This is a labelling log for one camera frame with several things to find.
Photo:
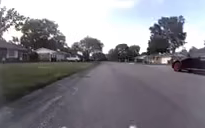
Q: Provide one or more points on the grey asphalt road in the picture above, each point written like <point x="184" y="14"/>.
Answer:
<point x="130" y="90"/>

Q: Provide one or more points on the pale low house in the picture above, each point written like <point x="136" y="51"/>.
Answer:
<point x="46" y="54"/>

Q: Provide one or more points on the tall dark tree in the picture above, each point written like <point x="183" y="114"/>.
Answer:
<point x="166" y="35"/>

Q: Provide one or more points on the white car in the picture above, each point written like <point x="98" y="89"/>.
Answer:
<point x="73" y="58"/>

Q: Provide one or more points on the grass lawn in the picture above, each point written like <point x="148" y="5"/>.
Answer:
<point x="26" y="75"/>

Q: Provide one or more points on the sparse leafy tree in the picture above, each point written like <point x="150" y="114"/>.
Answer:
<point x="5" y="21"/>

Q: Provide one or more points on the dark grey house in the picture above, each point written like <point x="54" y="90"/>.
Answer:
<point x="6" y="51"/>

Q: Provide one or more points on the concrete kerb gutter strip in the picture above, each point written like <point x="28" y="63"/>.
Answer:
<point x="40" y="100"/>

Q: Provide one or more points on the broad dark tree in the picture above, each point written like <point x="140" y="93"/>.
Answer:
<point x="41" y="33"/>

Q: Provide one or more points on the medium tree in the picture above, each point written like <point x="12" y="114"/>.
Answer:
<point x="89" y="46"/>

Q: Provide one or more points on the cluster of trees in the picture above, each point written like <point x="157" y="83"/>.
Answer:
<point x="123" y="52"/>

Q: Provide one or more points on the dark car with red wheel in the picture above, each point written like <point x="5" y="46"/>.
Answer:
<point x="196" y="64"/>

